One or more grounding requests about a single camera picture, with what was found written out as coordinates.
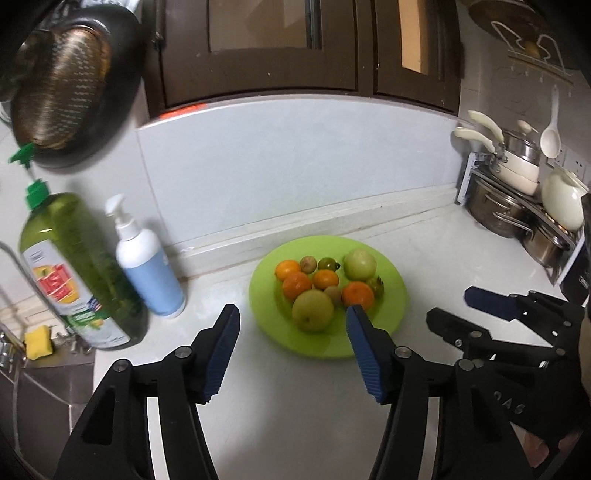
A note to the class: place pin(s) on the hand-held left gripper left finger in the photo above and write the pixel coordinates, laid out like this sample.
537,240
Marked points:
221,360

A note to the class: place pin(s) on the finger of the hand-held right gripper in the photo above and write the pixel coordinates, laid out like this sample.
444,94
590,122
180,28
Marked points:
443,321
489,304

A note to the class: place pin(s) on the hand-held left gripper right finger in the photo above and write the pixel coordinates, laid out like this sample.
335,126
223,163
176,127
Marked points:
364,360

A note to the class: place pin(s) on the green plate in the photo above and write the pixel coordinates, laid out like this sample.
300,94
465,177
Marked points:
323,344

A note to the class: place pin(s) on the large orange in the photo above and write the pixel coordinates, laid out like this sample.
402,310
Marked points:
358,295

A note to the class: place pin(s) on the large yellow-green apple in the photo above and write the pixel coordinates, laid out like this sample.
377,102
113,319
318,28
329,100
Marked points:
312,310

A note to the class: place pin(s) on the small brown round fruit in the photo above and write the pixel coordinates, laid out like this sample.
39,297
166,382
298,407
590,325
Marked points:
332,294
308,264

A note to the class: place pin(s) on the small green tangerine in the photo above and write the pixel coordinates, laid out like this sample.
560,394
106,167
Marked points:
376,285
328,264

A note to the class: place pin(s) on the person's right hand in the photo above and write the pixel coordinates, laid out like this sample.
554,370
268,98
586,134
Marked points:
535,447

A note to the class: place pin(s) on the small steel pot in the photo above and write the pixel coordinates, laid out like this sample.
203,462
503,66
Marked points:
545,247

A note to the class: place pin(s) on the large steel pot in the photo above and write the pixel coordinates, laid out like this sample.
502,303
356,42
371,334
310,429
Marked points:
496,210

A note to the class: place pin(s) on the pale green apple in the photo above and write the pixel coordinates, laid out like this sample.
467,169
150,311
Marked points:
359,263

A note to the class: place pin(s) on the small reddish tangerine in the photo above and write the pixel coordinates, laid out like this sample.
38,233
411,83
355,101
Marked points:
296,285

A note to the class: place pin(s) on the white blue pump bottle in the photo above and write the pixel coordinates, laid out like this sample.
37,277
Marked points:
147,272

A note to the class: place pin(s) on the white pot rack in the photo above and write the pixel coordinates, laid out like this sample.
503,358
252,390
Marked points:
464,184

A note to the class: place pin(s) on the white ceramic kettle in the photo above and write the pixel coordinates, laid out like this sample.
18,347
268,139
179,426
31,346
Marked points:
563,201

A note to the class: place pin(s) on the lidded steel pot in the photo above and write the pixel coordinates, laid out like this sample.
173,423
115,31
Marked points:
521,145

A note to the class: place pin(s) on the green dish soap bottle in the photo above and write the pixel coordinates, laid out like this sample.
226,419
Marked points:
78,267

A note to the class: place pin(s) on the white ladle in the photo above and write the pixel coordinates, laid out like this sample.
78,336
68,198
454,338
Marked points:
549,141

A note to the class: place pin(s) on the steel sink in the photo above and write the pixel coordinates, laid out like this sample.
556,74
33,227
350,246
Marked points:
41,392

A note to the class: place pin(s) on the yellow sponge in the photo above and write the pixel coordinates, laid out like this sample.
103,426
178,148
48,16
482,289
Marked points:
37,342

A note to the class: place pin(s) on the green spray bottle trigger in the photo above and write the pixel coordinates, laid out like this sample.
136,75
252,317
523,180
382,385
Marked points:
23,154

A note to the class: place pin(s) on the wooden cutting board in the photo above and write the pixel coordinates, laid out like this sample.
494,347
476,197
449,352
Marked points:
517,16

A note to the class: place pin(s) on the dark wooden cabinet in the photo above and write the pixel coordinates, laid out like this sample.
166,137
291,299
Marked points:
277,50

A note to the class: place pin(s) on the black wok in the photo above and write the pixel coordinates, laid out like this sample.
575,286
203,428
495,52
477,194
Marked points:
69,83

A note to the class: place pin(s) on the wall socket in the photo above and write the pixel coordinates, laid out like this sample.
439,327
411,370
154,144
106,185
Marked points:
570,161

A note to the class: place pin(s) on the white wall hook rack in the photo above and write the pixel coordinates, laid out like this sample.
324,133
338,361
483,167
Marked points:
554,57

